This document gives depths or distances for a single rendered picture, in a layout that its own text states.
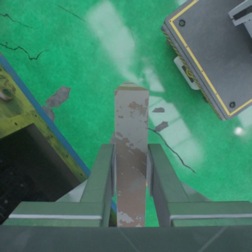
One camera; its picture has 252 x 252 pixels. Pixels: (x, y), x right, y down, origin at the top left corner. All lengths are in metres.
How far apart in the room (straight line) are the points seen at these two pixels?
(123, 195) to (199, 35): 1.04
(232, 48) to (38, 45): 1.27
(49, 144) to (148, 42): 0.99
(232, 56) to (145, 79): 0.57
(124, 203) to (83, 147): 1.35
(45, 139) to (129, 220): 0.59
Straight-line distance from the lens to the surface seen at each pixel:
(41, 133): 0.73
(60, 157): 0.74
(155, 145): 0.15
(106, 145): 0.15
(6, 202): 0.78
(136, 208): 0.17
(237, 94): 1.22
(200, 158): 1.62
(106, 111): 1.38
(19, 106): 0.73
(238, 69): 1.21
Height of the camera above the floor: 1.35
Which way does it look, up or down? 75 degrees down
